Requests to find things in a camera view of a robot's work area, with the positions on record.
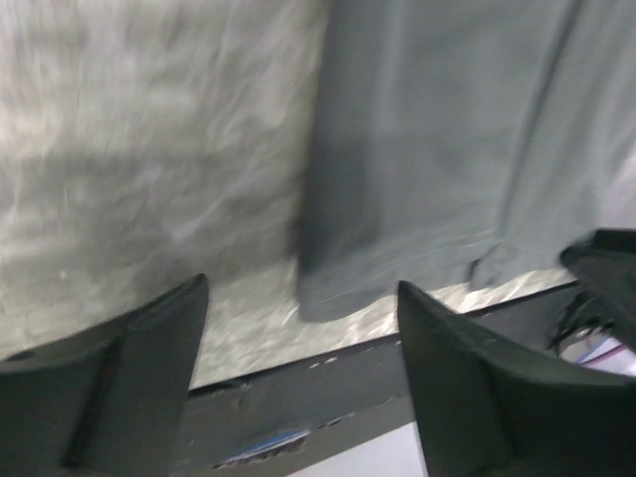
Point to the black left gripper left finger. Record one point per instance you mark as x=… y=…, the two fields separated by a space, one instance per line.
x=106 y=401

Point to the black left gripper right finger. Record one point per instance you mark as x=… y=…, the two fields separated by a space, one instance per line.
x=487 y=406

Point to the grey t shirt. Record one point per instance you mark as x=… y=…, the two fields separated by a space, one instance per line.
x=460 y=142

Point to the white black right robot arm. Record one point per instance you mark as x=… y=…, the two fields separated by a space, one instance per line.
x=597 y=329

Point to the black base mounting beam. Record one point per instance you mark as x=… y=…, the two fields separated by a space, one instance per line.
x=280 y=420

